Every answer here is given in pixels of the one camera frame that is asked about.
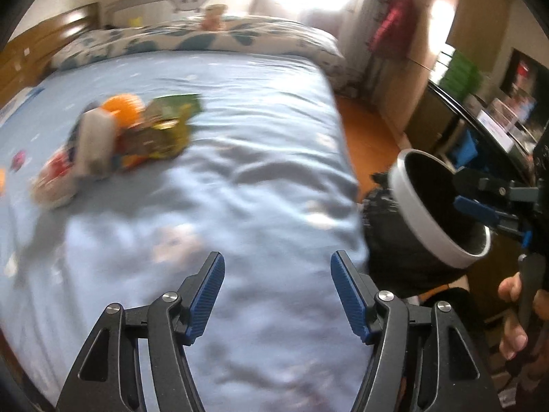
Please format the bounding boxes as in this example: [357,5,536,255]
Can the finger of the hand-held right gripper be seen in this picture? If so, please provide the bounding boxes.
[451,167,538,202]
[455,196,533,244]

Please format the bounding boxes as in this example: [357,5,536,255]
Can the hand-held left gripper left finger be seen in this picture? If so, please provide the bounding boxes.
[56,251,226,412]

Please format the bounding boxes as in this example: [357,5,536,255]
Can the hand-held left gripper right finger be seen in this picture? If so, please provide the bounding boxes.
[330,250,502,412]

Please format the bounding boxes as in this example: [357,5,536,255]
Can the red and white carton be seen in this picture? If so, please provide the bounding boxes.
[31,150,82,209]

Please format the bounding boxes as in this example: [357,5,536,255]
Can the person's right hand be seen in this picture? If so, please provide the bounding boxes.
[498,275,549,363]

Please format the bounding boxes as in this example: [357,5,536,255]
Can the black desk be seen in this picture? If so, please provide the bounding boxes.
[427,79,539,181]

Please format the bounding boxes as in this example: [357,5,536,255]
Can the dark framed picture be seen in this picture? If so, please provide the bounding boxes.
[500,48,549,127]

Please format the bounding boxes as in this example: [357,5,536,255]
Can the green storage boxes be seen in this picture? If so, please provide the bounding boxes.
[440,49,484,92]

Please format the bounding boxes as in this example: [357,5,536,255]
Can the bed with blue floral sheet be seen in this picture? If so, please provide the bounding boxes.
[0,49,372,412]

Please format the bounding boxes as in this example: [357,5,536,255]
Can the gold foil wrapper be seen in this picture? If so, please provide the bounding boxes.
[118,119,191,160]

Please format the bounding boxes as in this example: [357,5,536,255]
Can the patterned curtain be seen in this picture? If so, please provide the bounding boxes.
[339,0,414,110]

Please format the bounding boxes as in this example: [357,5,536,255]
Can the wooden wardrobe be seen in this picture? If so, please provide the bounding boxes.
[403,0,522,138]

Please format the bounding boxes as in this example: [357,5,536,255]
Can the red hanging garment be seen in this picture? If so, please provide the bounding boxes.
[369,0,418,58]

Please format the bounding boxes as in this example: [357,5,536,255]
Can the green snack packet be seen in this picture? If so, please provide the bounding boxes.
[152,93,203,122]

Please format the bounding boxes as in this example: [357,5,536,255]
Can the blue leaf print quilt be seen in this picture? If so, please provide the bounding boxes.
[47,15,350,95]

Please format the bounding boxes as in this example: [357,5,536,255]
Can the small teddy bear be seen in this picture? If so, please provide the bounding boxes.
[201,4,226,32]

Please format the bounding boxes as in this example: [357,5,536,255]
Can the wooden headboard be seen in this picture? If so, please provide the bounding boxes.
[0,2,101,106]

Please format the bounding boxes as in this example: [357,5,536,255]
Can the white bed rail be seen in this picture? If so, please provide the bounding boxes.
[103,0,275,26]

